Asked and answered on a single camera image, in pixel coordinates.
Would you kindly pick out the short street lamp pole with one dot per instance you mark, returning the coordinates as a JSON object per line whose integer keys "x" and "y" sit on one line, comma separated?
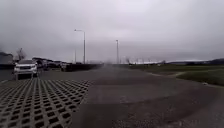
{"x": 117, "y": 51}

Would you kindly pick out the dark low hedge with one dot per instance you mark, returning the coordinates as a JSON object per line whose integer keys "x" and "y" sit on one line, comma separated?
{"x": 81, "y": 66}

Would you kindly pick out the tall street lamp pole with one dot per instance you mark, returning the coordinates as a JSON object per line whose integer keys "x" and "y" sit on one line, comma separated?
{"x": 84, "y": 46}

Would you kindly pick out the grey asphalt road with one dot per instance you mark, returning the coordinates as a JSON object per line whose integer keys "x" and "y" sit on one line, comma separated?
{"x": 133, "y": 96}

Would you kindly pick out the row of parked vehicles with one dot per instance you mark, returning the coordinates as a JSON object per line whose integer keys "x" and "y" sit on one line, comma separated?
{"x": 50, "y": 63}

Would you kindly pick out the green grass field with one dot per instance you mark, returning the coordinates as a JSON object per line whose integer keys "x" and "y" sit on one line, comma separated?
{"x": 196, "y": 73}

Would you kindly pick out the grid paver parking ground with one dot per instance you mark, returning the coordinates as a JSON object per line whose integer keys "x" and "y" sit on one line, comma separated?
{"x": 36, "y": 103}

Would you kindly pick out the white car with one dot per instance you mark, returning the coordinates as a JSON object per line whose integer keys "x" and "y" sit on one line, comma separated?
{"x": 25, "y": 67}

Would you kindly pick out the distant dark hill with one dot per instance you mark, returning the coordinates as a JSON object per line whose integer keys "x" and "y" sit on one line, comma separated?
{"x": 203, "y": 61}

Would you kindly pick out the bare tree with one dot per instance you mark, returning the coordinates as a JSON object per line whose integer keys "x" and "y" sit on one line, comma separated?
{"x": 20, "y": 54}

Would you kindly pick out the grey building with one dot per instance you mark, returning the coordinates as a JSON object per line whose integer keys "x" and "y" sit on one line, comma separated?
{"x": 5, "y": 58}

